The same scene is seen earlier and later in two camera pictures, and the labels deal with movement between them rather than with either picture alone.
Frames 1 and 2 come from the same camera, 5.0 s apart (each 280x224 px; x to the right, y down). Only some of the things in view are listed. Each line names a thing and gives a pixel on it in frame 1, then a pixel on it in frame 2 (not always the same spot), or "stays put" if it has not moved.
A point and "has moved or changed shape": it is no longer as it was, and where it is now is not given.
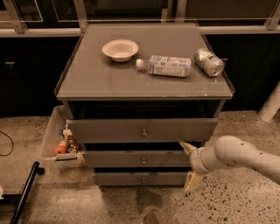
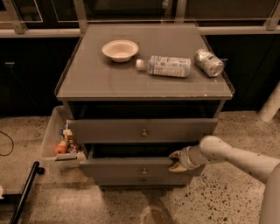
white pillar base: x=272 y=105 stays put
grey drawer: x=136 y=159 has moved or changed shape
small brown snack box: x=69 y=139 stays put
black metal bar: x=34 y=171 stays put
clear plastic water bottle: x=170 y=66 stays put
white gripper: x=194 y=160 → x=185 y=159
